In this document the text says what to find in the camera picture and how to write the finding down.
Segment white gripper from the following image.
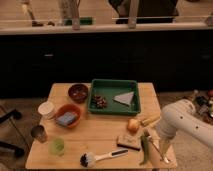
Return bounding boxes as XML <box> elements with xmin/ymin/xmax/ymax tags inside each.
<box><xmin>156</xmin><ymin>119</ymin><xmax>177</xmax><ymax>161</ymax></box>

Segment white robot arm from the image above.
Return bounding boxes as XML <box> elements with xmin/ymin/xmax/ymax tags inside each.
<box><xmin>156</xmin><ymin>99</ymin><xmax>213</xmax><ymax>158</ymax></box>

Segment orange bowl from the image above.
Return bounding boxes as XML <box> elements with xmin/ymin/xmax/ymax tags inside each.
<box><xmin>55</xmin><ymin>104</ymin><xmax>81</xmax><ymax>128</ymax></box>

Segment purple bowl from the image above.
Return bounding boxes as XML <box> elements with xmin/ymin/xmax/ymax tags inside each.
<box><xmin>68</xmin><ymin>84</ymin><xmax>89</xmax><ymax>103</ymax></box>

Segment metal fork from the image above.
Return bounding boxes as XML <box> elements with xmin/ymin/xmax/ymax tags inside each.
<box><xmin>144</xmin><ymin>129</ymin><xmax>170</xmax><ymax>164</ymax></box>

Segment green pepper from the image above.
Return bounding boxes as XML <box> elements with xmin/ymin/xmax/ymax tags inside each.
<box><xmin>140</xmin><ymin>135</ymin><xmax>149</xmax><ymax>165</ymax></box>

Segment brown scrub sponge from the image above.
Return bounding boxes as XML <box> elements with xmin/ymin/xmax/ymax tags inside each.
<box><xmin>116</xmin><ymin>133</ymin><xmax>141</xmax><ymax>151</ymax></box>

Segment orange apple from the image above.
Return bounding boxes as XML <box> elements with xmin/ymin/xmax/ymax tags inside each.
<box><xmin>127</xmin><ymin>119</ymin><xmax>140</xmax><ymax>134</ymax></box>

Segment grey triangular cloth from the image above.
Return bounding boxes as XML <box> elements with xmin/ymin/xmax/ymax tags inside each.
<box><xmin>113</xmin><ymin>92</ymin><xmax>134</xmax><ymax>106</ymax></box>

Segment green plastic tray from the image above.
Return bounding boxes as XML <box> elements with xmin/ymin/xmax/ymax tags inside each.
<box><xmin>87</xmin><ymin>79</ymin><xmax>141</xmax><ymax>116</ymax></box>

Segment white dish brush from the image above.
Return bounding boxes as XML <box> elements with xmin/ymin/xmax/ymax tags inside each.
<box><xmin>80</xmin><ymin>149</ymin><xmax>128</xmax><ymax>168</ymax></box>

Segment dark grape bunch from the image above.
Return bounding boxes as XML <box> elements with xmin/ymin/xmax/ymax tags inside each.
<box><xmin>92</xmin><ymin>95</ymin><xmax>107</xmax><ymax>109</ymax></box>

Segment blue sponge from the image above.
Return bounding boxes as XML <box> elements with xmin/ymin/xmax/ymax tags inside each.
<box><xmin>56</xmin><ymin>112</ymin><xmax>76</xmax><ymax>126</ymax></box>

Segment green plastic cup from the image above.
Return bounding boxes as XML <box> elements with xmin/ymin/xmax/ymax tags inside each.
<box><xmin>49</xmin><ymin>138</ymin><xmax>65</xmax><ymax>156</ymax></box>

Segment white cup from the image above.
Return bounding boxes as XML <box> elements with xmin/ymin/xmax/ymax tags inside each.
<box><xmin>38</xmin><ymin>101</ymin><xmax>55</xmax><ymax>119</ymax></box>

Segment metal cup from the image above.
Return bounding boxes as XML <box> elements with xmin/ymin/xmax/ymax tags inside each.
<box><xmin>31</xmin><ymin>125</ymin><xmax>47</xmax><ymax>143</ymax></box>

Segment black office chair base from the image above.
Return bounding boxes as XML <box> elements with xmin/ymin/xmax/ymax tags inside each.
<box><xmin>0</xmin><ymin>105</ymin><xmax>26</xmax><ymax>159</ymax></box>

